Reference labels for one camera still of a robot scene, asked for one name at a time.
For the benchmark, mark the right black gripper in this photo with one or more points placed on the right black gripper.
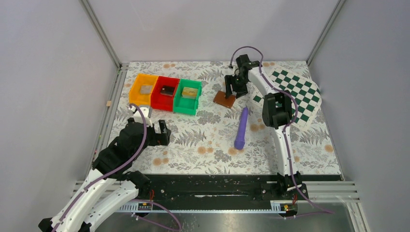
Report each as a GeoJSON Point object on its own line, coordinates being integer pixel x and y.
{"type": "Point", "coordinates": [228, 80]}

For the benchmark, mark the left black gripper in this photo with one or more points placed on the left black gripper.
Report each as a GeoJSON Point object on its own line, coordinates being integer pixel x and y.
{"type": "Point", "coordinates": [162, 138]}

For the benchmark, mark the brown leather card holder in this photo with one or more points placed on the brown leather card holder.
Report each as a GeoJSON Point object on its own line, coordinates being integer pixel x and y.
{"type": "Point", "coordinates": [220, 98]}

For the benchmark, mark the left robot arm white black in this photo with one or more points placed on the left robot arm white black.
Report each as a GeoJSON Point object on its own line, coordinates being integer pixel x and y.
{"type": "Point", "coordinates": [108, 185]}

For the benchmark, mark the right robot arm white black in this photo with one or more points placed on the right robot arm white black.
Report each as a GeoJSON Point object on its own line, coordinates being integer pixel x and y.
{"type": "Point", "coordinates": [277, 114]}

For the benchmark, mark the black card in red bin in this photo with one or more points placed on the black card in red bin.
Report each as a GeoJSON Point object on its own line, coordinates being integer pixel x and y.
{"type": "Point", "coordinates": [167, 90]}

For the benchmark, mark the gold card in green bin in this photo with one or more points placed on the gold card in green bin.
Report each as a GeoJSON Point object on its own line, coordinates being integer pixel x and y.
{"type": "Point", "coordinates": [189, 92]}

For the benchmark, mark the grey card in yellow bin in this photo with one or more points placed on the grey card in yellow bin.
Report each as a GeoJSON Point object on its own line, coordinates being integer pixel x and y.
{"type": "Point", "coordinates": [145, 89]}

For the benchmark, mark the red plastic bin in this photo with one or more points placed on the red plastic bin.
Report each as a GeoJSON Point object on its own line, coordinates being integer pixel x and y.
{"type": "Point", "coordinates": [162, 102]}

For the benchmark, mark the green plastic bin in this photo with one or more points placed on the green plastic bin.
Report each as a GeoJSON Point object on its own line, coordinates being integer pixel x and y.
{"type": "Point", "coordinates": [185, 105]}

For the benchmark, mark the yellow plastic bin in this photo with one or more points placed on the yellow plastic bin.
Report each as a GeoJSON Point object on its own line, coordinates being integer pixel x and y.
{"type": "Point", "coordinates": [142, 79]}

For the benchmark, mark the floral table mat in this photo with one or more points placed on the floral table mat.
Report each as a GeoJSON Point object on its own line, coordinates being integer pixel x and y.
{"type": "Point", "coordinates": [203, 143]}

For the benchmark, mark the green white checkered board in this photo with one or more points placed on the green white checkered board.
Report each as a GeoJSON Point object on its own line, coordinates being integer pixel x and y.
{"type": "Point", "coordinates": [303, 90]}

